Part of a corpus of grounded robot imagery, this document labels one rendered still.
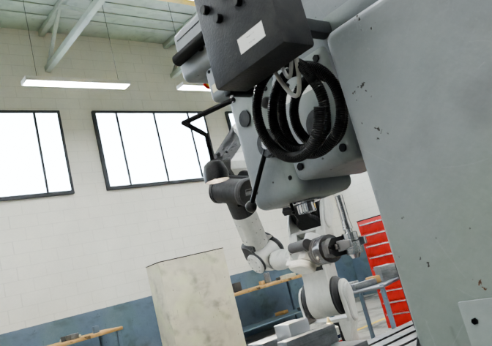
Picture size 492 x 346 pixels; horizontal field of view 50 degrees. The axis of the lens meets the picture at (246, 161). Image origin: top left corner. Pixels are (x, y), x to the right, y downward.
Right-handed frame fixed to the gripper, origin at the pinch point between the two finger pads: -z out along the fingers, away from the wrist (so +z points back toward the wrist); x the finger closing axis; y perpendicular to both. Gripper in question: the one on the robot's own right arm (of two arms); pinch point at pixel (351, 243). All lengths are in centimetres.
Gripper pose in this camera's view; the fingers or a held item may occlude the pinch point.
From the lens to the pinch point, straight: 157.5
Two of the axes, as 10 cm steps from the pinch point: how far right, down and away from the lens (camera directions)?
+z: -4.2, 2.9, 8.6
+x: 8.7, -1.3, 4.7
